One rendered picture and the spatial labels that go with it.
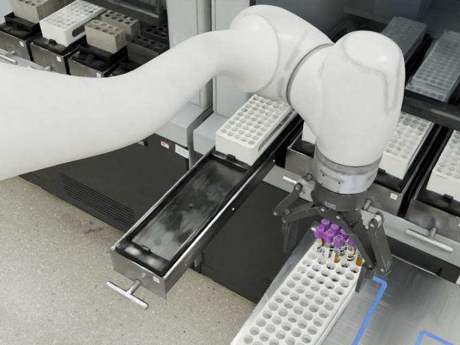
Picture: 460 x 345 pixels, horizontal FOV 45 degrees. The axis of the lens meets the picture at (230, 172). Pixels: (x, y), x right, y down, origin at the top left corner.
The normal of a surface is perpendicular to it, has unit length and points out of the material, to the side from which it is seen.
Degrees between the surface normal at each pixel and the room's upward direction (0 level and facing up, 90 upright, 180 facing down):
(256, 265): 90
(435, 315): 0
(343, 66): 68
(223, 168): 0
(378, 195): 90
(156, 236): 0
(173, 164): 90
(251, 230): 90
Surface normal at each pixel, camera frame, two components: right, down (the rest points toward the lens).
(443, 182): -0.53, 0.58
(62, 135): 0.73, 0.38
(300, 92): -0.86, 0.21
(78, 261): 0.01, -0.72
